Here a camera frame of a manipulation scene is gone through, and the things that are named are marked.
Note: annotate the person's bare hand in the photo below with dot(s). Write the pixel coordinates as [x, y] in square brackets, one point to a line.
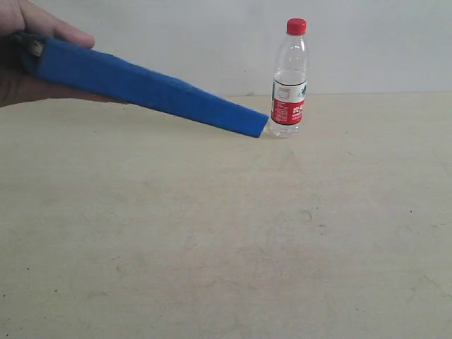
[17, 85]

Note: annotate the blue ring binder notebook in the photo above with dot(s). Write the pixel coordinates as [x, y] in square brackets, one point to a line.
[62, 63]

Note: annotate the clear water bottle red label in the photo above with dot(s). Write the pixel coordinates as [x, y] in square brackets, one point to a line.
[290, 80]

